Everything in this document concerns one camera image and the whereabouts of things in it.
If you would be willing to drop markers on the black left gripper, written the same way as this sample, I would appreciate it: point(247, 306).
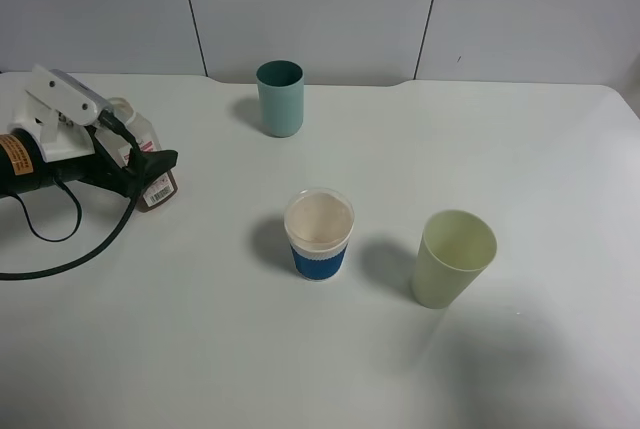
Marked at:
point(101, 170)

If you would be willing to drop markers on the plastic drink bottle brown liquid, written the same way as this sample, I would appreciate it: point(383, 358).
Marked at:
point(162, 188)

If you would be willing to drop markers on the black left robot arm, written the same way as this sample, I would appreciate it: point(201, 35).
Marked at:
point(23, 168)

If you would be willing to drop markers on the teal plastic cup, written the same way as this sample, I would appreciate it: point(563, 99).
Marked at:
point(281, 94)

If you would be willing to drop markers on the white cup blue sleeve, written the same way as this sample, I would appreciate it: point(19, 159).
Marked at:
point(318, 223)

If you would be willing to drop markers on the light green plastic cup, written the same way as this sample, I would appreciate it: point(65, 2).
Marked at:
point(455, 247)

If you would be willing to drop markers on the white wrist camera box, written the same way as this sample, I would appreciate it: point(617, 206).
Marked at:
point(57, 110)

